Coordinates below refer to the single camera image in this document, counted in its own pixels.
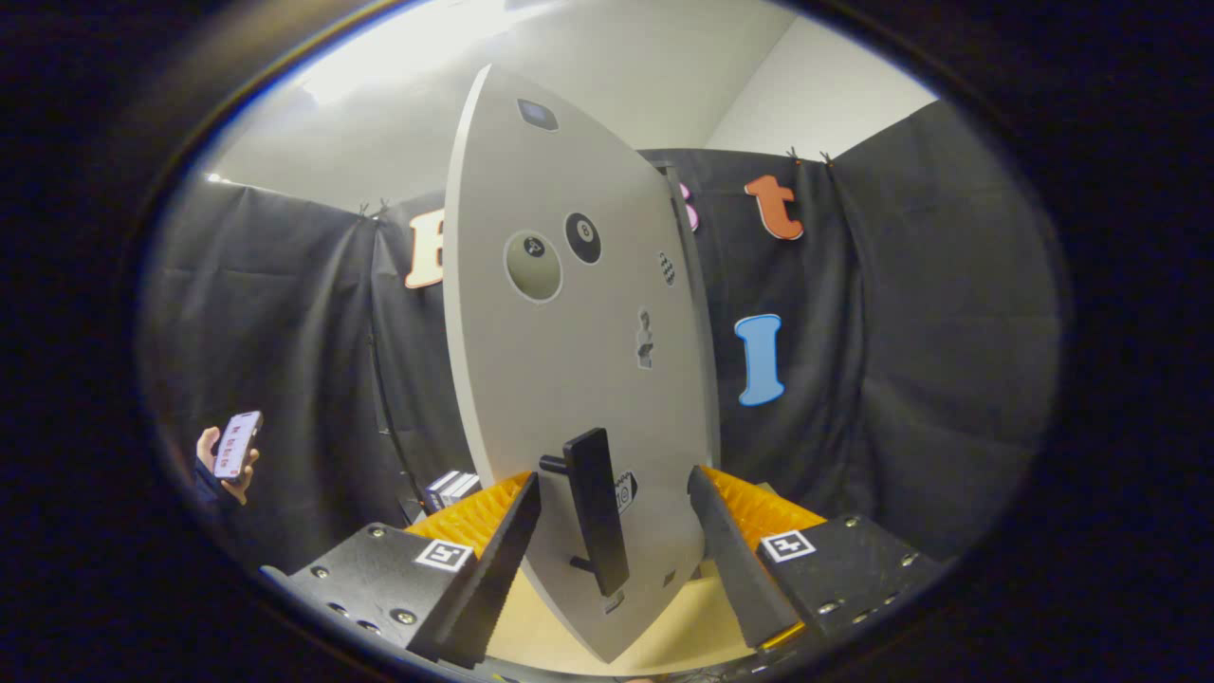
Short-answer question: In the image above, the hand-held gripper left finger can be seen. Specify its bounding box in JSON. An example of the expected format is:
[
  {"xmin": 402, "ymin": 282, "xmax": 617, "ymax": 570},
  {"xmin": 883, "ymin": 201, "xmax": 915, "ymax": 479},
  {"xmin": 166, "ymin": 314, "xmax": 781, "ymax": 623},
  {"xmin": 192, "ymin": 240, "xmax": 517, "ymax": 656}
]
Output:
[{"xmin": 263, "ymin": 471, "xmax": 543, "ymax": 670}]

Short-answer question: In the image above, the light grey cabinet door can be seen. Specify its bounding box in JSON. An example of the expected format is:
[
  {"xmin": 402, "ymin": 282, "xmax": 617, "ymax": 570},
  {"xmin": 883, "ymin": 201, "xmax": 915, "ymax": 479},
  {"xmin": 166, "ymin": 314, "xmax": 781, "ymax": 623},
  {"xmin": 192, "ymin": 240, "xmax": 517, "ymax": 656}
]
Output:
[{"xmin": 443, "ymin": 65, "xmax": 717, "ymax": 663}]

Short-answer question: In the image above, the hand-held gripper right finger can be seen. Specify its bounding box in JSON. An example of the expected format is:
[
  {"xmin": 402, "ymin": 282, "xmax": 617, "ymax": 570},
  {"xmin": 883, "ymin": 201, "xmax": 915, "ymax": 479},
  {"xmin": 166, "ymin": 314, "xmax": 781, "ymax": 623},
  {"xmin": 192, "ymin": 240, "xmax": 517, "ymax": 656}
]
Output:
[{"xmin": 688, "ymin": 465, "xmax": 945, "ymax": 651}]

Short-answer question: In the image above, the black backdrop cloth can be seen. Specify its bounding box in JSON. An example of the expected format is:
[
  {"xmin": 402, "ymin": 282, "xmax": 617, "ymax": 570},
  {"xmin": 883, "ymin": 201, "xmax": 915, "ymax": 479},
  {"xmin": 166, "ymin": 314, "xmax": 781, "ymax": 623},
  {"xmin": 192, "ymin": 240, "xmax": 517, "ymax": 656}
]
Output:
[{"xmin": 140, "ymin": 100, "xmax": 1063, "ymax": 575}]

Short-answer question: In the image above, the black door handle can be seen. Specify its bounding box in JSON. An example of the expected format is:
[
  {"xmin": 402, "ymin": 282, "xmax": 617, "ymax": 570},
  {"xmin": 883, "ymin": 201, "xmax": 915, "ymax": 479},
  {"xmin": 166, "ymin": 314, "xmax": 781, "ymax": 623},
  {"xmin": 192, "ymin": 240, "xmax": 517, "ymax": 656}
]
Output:
[{"xmin": 539, "ymin": 427, "xmax": 632, "ymax": 599}]

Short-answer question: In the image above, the smartphone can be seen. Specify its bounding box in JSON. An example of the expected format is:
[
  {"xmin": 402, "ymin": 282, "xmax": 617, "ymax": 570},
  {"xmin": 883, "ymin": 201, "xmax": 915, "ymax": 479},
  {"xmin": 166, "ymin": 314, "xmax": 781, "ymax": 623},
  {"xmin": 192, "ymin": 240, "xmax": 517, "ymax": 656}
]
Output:
[{"xmin": 213, "ymin": 410, "xmax": 264, "ymax": 483}]

